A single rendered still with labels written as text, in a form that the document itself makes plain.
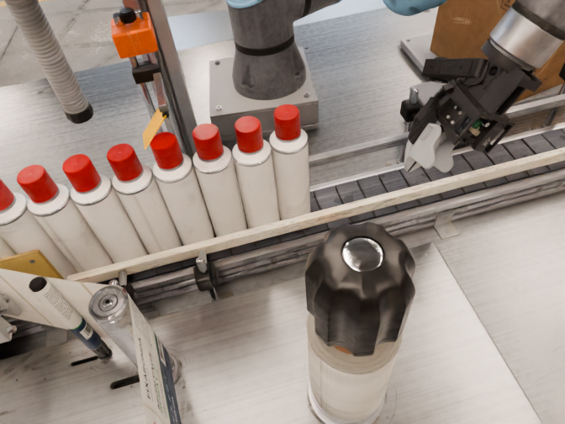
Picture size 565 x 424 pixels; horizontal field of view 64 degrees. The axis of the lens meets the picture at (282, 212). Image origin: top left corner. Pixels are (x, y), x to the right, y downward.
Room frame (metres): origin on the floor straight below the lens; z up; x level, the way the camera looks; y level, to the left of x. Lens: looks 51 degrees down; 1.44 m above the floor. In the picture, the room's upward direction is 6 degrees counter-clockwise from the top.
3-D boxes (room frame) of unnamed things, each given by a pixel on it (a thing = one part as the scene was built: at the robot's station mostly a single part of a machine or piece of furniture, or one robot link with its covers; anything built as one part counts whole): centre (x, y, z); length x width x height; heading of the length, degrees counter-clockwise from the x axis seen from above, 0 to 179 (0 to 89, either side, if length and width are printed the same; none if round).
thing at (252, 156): (0.44, 0.03, 0.98); 0.05 x 0.05 x 0.20
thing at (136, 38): (0.47, 0.14, 1.05); 0.10 x 0.04 x 0.33; 10
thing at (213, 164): (0.43, 0.08, 0.98); 0.05 x 0.05 x 0.20
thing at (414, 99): (0.56, -0.24, 0.91); 0.07 x 0.03 x 0.16; 10
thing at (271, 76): (0.81, 0.00, 0.94); 0.15 x 0.15 x 0.10
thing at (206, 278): (0.34, 0.11, 0.89); 0.03 x 0.03 x 0.12; 10
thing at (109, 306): (0.22, 0.18, 0.97); 0.05 x 0.05 x 0.19
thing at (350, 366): (0.17, -0.05, 1.03); 0.09 x 0.09 x 0.30
